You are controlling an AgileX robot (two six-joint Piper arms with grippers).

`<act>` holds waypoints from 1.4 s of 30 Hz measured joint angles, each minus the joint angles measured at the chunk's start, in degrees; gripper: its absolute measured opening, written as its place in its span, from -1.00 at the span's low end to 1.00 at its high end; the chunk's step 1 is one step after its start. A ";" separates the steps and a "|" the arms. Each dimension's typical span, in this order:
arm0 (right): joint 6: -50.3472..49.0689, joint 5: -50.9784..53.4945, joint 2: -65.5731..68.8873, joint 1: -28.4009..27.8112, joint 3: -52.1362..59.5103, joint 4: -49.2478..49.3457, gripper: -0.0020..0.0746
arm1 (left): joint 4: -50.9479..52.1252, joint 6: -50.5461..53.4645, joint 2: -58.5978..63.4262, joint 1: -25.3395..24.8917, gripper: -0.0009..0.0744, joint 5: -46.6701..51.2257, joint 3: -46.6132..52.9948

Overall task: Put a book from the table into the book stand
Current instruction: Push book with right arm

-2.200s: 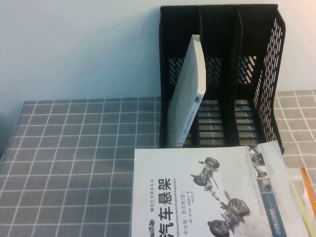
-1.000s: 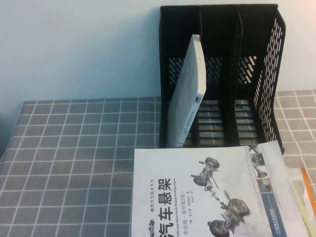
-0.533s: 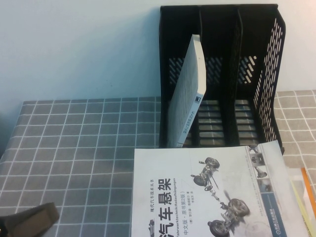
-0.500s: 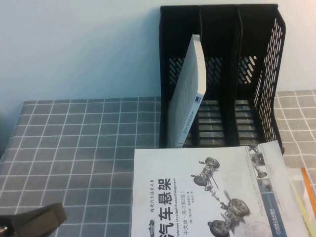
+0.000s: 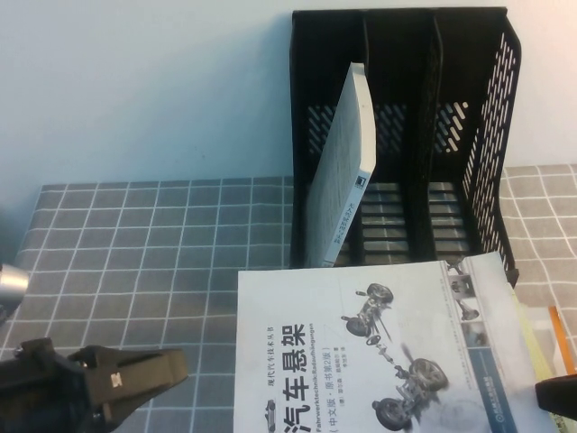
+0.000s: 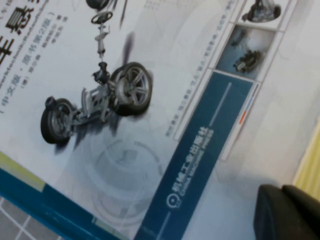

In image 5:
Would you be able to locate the grey white thin book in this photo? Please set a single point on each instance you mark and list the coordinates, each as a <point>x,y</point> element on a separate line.
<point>347,158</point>

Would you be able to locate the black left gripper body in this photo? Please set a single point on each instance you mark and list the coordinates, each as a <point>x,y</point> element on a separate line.
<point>45,401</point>

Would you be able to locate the black plastic book stand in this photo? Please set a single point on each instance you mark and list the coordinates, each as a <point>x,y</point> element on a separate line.
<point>451,67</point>

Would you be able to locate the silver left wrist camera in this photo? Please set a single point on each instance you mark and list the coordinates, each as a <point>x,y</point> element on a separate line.
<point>11,284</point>

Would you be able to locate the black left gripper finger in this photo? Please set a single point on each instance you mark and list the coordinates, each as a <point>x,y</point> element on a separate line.
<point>144,379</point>
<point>117,354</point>

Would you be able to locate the white car suspension book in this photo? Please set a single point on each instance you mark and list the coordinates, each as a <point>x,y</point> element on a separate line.
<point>315,306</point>

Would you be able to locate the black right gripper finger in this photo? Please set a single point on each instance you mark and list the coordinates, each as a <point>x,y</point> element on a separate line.
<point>559,392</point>

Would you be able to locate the yellow green mechanisms book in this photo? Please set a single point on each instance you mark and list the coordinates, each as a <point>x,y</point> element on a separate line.
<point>532,343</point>

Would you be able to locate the grey white checked tablecloth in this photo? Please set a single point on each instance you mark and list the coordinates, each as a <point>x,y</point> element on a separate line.
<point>135,234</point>

